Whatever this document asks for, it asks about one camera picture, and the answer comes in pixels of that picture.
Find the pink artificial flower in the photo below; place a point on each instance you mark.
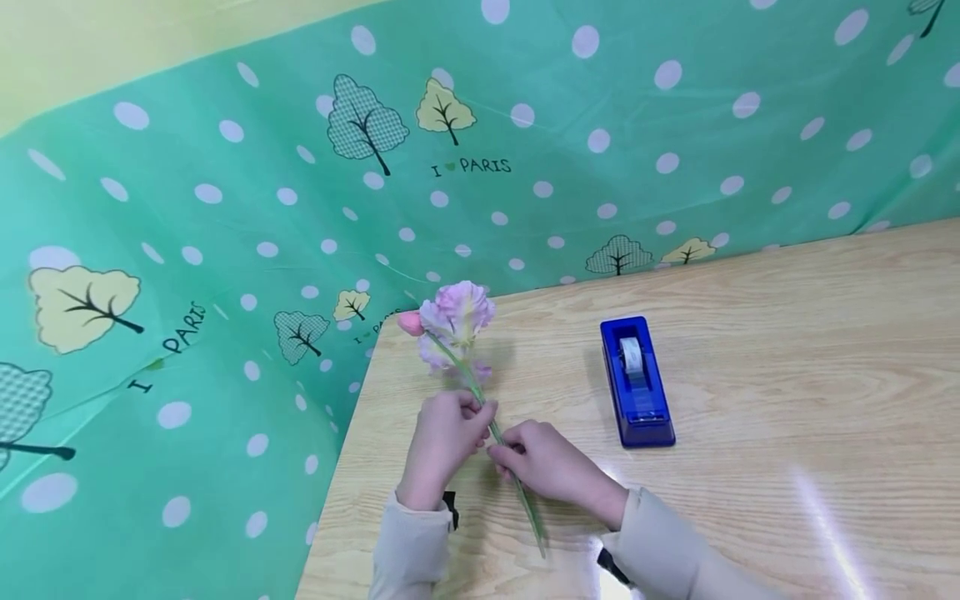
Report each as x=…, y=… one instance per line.
x=459, y=327

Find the person's right hand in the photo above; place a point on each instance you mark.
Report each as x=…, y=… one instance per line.
x=559, y=467

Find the blue tape dispenser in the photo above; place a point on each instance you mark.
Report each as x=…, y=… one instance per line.
x=637, y=392

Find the person's right fingers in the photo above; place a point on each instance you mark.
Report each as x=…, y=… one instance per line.
x=510, y=450

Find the clear tape roll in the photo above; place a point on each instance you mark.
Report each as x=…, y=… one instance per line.
x=631, y=354

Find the person's left fingers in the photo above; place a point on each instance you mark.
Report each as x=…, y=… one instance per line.
x=474, y=412

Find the person's left hand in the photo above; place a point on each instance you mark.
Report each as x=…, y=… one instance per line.
x=442, y=446

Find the person's left forearm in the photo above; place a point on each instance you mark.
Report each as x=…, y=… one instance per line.
x=412, y=546

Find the black wrist band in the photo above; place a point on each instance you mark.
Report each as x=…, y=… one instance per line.
x=451, y=508
x=611, y=567

